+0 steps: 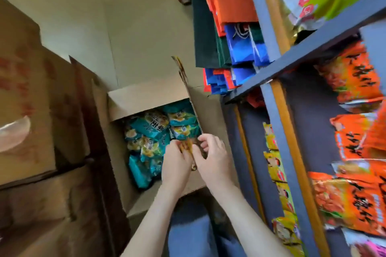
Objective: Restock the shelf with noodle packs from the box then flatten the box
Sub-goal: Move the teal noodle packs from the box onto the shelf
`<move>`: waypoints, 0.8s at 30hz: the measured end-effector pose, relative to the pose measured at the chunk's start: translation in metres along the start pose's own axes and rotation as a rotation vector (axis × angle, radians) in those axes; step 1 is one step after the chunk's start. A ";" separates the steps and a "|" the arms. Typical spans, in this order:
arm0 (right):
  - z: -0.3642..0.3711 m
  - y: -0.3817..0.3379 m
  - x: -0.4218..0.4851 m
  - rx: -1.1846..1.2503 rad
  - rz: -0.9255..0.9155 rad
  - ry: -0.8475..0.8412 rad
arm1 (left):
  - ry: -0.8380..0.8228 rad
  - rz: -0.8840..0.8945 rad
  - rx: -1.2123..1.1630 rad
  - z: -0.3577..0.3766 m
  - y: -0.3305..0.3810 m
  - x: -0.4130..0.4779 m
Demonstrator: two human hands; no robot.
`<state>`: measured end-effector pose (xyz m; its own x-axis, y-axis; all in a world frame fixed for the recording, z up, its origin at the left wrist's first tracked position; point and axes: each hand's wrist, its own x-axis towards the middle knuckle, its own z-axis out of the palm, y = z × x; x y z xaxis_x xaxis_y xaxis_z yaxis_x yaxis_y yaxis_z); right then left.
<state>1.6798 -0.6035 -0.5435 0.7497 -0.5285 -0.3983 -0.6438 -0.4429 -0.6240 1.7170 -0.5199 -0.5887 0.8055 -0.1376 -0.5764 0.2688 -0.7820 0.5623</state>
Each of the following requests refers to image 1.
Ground person's right hand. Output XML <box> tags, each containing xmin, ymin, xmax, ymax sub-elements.
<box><xmin>191</xmin><ymin>133</ymin><xmax>234</xmax><ymax>190</ymax></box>

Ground person's left hand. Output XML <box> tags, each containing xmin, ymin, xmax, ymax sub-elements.
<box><xmin>161</xmin><ymin>139</ymin><xmax>195</xmax><ymax>194</ymax></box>

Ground teal noodle packets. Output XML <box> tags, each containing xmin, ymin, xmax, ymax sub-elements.
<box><xmin>124</xmin><ymin>98</ymin><xmax>202</xmax><ymax>190</ymax></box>

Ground grey metal shelf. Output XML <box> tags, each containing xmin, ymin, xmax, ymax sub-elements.
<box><xmin>222</xmin><ymin>0</ymin><xmax>386</xmax><ymax>257</ymax></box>

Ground person's left forearm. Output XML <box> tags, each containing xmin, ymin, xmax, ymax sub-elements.
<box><xmin>120</xmin><ymin>183</ymin><xmax>185</xmax><ymax>257</ymax></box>

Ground person's right forearm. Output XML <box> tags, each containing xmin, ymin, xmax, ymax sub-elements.
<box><xmin>211</xmin><ymin>181</ymin><xmax>292</xmax><ymax>257</ymax></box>

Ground cardboard cartons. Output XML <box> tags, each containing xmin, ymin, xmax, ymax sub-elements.
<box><xmin>0</xmin><ymin>0</ymin><xmax>91</xmax><ymax>187</ymax></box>
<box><xmin>0</xmin><ymin>163</ymin><xmax>106</xmax><ymax>257</ymax></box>

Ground crumpled red bag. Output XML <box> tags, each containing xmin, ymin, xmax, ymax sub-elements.
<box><xmin>246</xmin><ymin>88</ymin><xmax>266</xmax><ymax>108</ymax></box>

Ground bunch of small gift bags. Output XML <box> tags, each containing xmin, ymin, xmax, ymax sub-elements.
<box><xmin>202</xmin><ymin>67</ymin><xmax>257</xmax><ymax>95</ymax></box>

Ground row of blue gift bags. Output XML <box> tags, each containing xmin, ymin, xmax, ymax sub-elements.
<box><xmin>224</xmin><ymin>23</ymin><xmax>271</xmax><ymax>67</ymax></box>

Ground dark green gift bag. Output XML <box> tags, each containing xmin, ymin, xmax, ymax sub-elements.
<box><xmin>191</xmin><ymin>0</ymin><xmax>233</xmax><ymax>69</ymax></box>

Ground stack of orange packets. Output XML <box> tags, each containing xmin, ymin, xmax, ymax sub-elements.
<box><xmin>313</xmin><ymin>41</ymin><xmax>386</xmax><ymax>236</ymax></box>

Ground translucent plastic strip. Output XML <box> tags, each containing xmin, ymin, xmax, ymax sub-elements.
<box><xmin>0</xmin><ymin>115</ymin><xmax>32</xmax><ymax>153</ymax></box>

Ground pink snack packet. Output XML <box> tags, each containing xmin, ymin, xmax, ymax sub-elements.
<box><xmin>342</xmin><ymin>228</ymin><xmax>386</xmax><ymax>257</ymax></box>

